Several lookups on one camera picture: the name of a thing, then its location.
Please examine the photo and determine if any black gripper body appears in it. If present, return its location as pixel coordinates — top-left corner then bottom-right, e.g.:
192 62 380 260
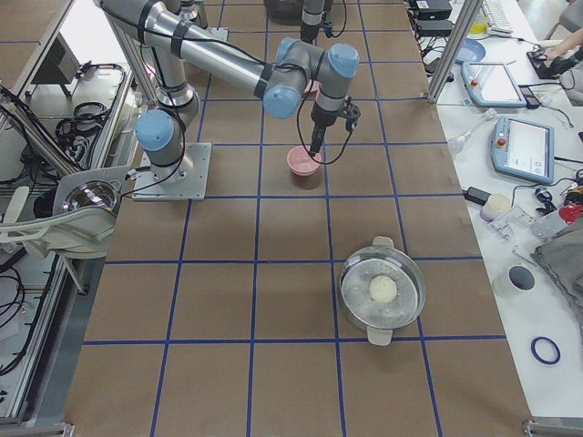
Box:
311 103 342 137

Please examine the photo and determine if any pink bowl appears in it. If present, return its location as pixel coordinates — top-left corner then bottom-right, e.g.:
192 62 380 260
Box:
286 146 321 177

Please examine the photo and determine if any pink plate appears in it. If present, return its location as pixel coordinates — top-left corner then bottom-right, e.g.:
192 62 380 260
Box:
303 80 320 96

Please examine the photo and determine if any blue plate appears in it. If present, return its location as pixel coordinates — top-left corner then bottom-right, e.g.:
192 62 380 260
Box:
455 38 486 65

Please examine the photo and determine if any glass-lidded steel pot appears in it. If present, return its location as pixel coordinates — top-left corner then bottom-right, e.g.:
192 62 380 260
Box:
338 236 427 346

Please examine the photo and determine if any blue teach pendant far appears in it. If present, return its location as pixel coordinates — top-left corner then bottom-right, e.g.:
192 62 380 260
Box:
460 62 527 108

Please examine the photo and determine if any blue teach pendant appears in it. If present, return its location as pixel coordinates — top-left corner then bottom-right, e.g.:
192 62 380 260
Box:
490 116 555 185
460 62 527 108

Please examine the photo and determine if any blue teach pendant near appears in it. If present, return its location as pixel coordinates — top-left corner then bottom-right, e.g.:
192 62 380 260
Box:
490 116 555 185

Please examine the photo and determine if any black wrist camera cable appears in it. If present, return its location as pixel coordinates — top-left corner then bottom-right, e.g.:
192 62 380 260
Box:
295 93 354 166

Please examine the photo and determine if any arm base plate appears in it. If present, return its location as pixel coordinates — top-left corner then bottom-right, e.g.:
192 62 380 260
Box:
131 142 212 201

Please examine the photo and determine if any aluminium frame post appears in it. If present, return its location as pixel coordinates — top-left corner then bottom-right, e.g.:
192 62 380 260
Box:
426 0 482 104

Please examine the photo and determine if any blue rubber ring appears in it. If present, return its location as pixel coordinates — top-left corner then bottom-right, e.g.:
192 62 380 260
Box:
530 336 561 366

